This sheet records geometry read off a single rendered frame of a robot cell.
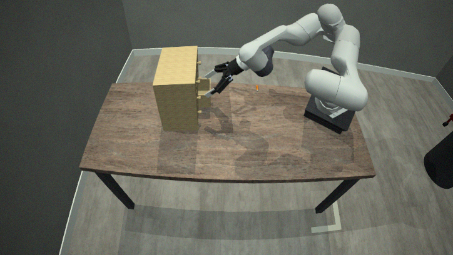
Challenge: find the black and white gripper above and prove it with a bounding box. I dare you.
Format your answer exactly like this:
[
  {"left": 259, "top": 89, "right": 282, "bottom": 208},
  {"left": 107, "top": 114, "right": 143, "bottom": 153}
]
[{"left": 205, "top": 58, "right": 244, "bottom": 98}]

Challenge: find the light brown wooden chest of drawers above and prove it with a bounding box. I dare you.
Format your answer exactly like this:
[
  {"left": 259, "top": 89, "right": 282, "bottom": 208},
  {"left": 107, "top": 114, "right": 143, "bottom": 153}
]
[{"left": 153, "top": 46, "right": 198, "bottom": 131}]

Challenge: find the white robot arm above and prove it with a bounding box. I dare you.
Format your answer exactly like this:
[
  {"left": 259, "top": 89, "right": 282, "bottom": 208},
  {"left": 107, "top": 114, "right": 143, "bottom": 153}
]
[{"left": 236, "top": 4, "right": 368, "bottom": 118}]

